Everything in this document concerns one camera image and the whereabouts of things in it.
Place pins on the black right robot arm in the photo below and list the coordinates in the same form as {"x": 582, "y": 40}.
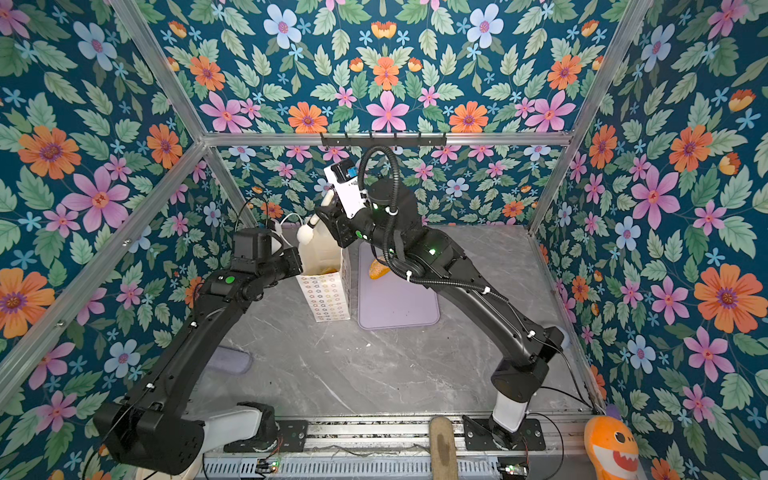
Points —
{"x": 388, "y": 220}

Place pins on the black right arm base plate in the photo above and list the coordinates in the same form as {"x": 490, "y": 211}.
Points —
{"x": 483, "y": 434}

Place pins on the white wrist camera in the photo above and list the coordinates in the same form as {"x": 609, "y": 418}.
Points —
{"x": 343, "y": 177}
{"x": 273, "y": 239}

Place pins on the orange shark plush toy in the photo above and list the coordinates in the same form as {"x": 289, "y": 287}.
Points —
{"x": 611, "y": 448}

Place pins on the oval brown bread roll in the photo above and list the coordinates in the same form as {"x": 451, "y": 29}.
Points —
{"x": 377, "y": 269}

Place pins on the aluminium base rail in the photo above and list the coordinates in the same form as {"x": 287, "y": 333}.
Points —
{"x": 397, "y": 447}

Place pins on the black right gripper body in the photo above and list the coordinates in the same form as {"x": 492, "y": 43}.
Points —
{"x": 350, "y": 231}

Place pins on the printed white paper bag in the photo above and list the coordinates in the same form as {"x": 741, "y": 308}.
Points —
{"x": 327, "y": 296}

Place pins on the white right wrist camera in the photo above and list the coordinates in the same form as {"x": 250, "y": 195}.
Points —
{"x": 343, "y": 177}

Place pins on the purple flat lid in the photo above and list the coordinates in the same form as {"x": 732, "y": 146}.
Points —
{"x": 230, "y": 361}

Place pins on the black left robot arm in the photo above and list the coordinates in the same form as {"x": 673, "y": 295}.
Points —
{"x": 148, "y": 429}

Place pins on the purple cutting mat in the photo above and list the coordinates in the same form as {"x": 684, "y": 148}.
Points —
{"x": 390, "y": 302}

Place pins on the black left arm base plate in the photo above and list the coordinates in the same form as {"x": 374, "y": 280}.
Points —
{"x": 277, "y": 436}

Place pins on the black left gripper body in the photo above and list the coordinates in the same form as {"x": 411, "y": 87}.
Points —
{"x": 287, "y": 263}

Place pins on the black hook rail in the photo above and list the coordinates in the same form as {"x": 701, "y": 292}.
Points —
{"x": 368, "y": 140}

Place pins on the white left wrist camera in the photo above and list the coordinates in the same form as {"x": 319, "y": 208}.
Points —
{"x": 273, "y": 239}

